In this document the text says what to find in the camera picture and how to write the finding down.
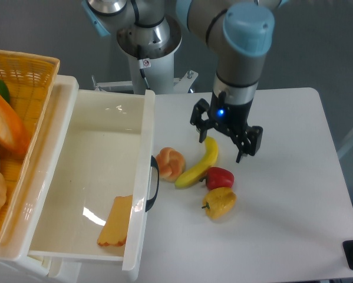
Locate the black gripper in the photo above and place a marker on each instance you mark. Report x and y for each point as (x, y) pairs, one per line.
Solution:
(229, 119)

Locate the orange bread slice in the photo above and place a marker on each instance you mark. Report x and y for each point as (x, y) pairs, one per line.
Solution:
(114, 232)

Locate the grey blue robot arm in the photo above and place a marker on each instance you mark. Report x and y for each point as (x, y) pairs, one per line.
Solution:
(238, 32)

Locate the knotted bread roll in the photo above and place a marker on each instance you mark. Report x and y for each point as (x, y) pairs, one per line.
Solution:
(171, 164)

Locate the white drawer cabinet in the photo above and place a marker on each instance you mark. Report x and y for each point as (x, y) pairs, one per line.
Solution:
(16, 264)

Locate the upper white drawer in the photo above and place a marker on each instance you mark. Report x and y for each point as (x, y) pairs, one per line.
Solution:
(107, 154)

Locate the yellow banana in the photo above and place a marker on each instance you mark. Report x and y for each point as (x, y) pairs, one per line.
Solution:
(196, 172)

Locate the red bell pepper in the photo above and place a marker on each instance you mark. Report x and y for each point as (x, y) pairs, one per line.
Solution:
(216, 177)

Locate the yellow bell pepper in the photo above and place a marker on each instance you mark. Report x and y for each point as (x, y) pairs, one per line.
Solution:
(219, 202)

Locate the yellow woven basket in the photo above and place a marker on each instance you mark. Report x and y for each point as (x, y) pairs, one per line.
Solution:
(30, 79)

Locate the orange baguette loaf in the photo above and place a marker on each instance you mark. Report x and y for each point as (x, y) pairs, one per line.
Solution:
(14, 136)

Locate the green fruit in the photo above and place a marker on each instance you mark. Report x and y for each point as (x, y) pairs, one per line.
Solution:
(4, 91)

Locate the black drawer handle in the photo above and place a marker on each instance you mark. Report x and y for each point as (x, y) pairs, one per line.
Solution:
(154, 182)

